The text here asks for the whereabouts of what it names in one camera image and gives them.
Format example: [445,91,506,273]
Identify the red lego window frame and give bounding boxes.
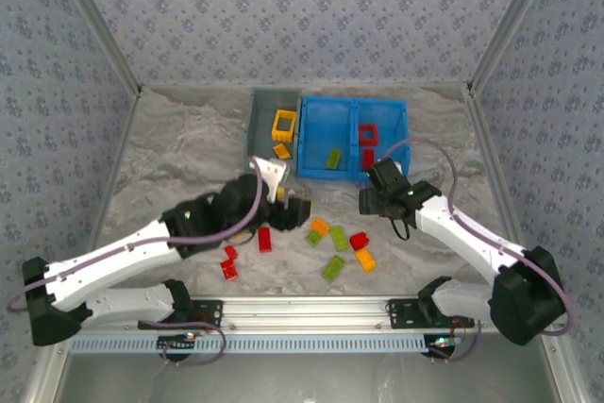
[358,123,382,148]

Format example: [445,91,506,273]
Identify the blue two-compartment plastic bin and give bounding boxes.
[294,94,411,183]

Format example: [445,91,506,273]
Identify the grey plastic bin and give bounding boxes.
[243,87,304,173]

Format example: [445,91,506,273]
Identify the yellow lego window frame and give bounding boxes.
[271,109,297,143]

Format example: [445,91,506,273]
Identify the black controller board with LED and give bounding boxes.
[426,334,466,358]
[157,332,197,353]

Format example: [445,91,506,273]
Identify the grey metal lower tray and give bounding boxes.
[23,330,591,403]

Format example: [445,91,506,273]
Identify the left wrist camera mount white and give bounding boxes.
[248,156,289,205]

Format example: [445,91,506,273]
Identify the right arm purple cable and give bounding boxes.
[386,137,576,364]

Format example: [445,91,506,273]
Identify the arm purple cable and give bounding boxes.
[386,137,576,364]
[5,169,265,367]

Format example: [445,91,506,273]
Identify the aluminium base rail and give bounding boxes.
[49,294,567,332]

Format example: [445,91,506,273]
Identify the aluminium table side rail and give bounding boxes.
[70,86,143,298]
[466,84,543,294]

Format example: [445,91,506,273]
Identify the pale blue slotted cable duct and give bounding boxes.
[69,333,431,355]

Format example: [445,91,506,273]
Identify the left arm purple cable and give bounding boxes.
[5,169,265,367]

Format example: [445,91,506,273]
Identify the aluminium frame post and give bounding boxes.
[465,0,563,92]
[45,0,144,95]

